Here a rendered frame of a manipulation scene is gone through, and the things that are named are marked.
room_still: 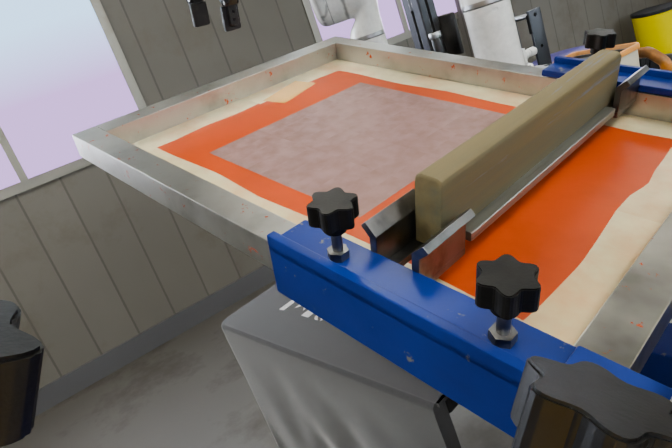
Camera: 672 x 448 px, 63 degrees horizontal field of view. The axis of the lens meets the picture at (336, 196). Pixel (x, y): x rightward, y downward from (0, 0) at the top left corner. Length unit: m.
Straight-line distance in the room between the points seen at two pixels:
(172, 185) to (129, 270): 2.63
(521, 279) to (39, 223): 2.97
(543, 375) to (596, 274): 0.39
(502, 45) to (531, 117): 0.60
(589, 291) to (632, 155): 0.28
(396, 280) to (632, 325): 0.18
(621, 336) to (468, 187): 0.18
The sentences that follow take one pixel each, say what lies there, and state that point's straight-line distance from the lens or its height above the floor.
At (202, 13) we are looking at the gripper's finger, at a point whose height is 1.45.
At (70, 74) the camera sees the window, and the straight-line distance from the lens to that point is 3.18.
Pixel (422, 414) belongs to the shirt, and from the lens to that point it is 0.66.
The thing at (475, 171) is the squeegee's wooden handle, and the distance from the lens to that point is 0.52.
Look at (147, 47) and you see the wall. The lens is 3.28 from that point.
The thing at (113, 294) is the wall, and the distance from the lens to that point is 3.32.
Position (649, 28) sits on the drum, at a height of 0.46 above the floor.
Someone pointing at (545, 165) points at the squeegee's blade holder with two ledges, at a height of 1.14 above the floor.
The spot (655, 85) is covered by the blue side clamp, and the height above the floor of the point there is 1.14.
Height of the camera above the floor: 1.35
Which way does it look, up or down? 16 degrees down
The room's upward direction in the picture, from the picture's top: 20 degrees counter-clockwise
